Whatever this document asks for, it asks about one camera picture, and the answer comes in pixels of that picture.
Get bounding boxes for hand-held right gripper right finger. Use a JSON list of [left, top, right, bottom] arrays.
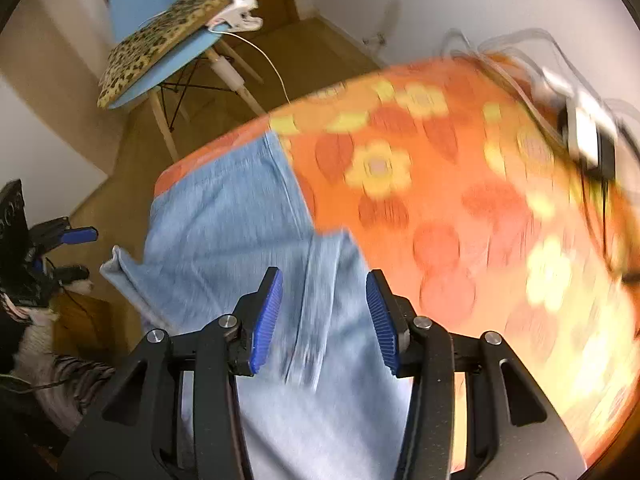
[[366, 269, 588, 480]]

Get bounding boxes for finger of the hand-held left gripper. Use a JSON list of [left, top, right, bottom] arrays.
[[32, 216, 99, 249], [34, 261, 92, 287]]

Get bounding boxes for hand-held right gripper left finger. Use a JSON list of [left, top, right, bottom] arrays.
[[57, 266, 284, 480]]

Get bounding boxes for light blue denim pants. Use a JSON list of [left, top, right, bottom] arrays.
[[100, 132, 416, 480]]

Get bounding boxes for person's striped knit clothing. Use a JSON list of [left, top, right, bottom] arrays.
[[0, 305, 118, 441]]

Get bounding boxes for orange floral blanket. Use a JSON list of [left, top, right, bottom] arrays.
[[154, 57, 640, 466]]

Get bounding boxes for leopard print seat cushion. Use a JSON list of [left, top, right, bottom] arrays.
[[97, 0, 233, 109]]

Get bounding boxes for white power adapter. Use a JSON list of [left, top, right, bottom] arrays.
[[570, 105, 603, 167]]

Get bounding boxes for black electronic device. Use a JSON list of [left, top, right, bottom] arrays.
[[559, 104, 620, 183]]

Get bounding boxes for thin white cable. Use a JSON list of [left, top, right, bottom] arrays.
[[220, 30, 291, 107]]

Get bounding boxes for white cable bundle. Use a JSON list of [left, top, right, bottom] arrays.
[[440, 27, 640, 136]]

